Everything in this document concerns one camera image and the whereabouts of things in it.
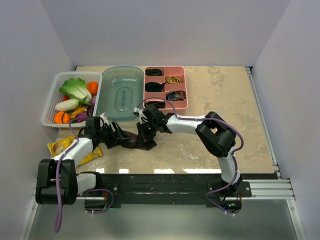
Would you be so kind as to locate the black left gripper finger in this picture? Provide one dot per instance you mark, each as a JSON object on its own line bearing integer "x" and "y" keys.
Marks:
{"x": 113, "y": 141}
{"x": 119, "y": 133}

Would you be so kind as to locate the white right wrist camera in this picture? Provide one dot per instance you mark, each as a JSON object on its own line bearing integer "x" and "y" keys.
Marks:
{"x": 139, "y": 112}

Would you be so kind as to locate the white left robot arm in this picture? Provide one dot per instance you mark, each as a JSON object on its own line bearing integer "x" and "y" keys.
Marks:
{"x": 57, "y": 180}

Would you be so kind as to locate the black rolled tie top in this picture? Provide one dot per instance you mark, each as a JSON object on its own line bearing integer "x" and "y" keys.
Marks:
{"x": 153, "y": 72}

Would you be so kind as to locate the yellow chips bag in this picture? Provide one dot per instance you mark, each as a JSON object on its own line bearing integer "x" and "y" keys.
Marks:
{"x": 56, "y": 148}

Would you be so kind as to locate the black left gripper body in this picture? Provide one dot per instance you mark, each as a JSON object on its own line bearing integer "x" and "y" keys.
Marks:
{"x": 104, "y": 133}

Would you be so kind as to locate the purple toy eggplant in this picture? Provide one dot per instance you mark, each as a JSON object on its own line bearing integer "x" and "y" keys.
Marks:
{"x": 90, "y": 108}

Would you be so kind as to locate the purple toy onion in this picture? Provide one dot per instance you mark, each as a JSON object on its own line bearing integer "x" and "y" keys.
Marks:
{"x": 81, "y": 117}

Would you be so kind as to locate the white toy radish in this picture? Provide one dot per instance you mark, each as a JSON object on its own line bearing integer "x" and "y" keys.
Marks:
{"x": 67, "y": 105}

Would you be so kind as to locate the toy cabbage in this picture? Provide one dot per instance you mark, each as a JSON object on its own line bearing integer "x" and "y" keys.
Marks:
{"x": 76, "y": 88}

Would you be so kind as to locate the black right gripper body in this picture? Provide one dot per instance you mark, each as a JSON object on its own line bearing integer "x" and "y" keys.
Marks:
{"x": 152, "y": 124}

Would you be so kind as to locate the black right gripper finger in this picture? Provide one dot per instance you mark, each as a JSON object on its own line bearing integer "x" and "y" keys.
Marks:
{"x": 143, "y": 130}
{"x": 150, "y": 135}

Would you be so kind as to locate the white plastic basket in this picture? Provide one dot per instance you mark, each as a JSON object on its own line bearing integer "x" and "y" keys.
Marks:
{"x": 55, "y": 96}

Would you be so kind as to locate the orange toy fruit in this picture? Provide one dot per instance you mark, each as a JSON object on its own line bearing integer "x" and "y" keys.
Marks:
{"x": 92, "y": 87}

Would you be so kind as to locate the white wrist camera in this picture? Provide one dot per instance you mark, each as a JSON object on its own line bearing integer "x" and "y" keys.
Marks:
{"x": 104, "y": 117}
{"x": 139, "y": 112}

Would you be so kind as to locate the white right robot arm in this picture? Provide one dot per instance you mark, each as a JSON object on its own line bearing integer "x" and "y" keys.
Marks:
{"x": 218, "y": 137}

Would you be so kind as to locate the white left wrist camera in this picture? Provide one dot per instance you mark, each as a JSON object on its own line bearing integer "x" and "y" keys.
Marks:
{"x": 104, "y": 117}

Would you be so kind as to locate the black rolled tie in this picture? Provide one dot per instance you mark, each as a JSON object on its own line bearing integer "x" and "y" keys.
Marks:
{"x": 153, "y": 72}
{"x": 157, "y": 104}

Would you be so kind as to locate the yellow toy pepper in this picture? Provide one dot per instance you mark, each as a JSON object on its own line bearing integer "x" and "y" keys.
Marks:
{"x": 79, "y": 109}

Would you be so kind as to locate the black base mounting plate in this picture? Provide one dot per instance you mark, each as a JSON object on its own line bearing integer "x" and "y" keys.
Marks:
{"x": 115, "y": 190}

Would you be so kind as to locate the brown floral necktie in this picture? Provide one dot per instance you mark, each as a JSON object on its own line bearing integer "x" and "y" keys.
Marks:
{"x": 132, "y": 143}

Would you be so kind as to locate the yellow rolled tie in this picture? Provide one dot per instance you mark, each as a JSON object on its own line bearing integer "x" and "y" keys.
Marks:
{"x": 173, "y": 80}

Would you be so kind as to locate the black rolled tie bottom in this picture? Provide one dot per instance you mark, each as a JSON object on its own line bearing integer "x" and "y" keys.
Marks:
{"x": 157, "y": 104}

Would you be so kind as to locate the dark patterned rolled tie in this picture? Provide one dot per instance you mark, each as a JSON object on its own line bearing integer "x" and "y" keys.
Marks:
{"x": 177, "y": 95}

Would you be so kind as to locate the teal plastic container lid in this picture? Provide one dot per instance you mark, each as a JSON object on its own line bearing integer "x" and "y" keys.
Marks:
{"x": 121, "y": 91}

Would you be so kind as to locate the black rolled belt middle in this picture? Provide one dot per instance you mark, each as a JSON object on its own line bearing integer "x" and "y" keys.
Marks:
{"x": 154, "y": 86}

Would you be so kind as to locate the pink divided organizer tray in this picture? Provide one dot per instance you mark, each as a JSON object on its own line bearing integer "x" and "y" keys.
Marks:
{"x": 166, "y": 88}

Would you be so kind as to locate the aluminium frame rail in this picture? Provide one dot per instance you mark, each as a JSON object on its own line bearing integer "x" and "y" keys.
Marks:
{"x": 274, "y": 189}

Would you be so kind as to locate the orange toy pumpkin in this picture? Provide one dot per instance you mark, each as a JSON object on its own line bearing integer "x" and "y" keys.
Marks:
{"x": 62, "y": 117}

